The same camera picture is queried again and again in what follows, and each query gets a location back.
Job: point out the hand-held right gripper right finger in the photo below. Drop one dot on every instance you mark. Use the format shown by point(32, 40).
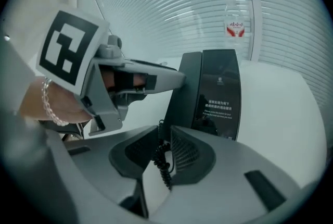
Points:
point(229, 160)

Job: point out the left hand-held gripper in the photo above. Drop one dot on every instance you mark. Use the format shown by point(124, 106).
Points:
point(67, 45)

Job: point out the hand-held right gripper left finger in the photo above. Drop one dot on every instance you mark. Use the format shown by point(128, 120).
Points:
point(91, 178)

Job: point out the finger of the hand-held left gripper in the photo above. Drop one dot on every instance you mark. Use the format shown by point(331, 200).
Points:
point(169, 77)

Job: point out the person's left forearm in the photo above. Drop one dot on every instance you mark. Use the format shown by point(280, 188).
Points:
point(32, 103)

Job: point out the black phone base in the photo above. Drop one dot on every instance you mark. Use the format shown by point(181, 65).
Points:
point(221, 87)

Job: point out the person's left hand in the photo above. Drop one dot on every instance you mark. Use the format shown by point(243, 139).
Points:
point(70, 108)

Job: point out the white table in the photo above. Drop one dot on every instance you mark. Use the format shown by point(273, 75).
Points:
point(273, 113)

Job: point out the clear water bottle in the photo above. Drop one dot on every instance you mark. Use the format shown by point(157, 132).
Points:
point(234, 30)

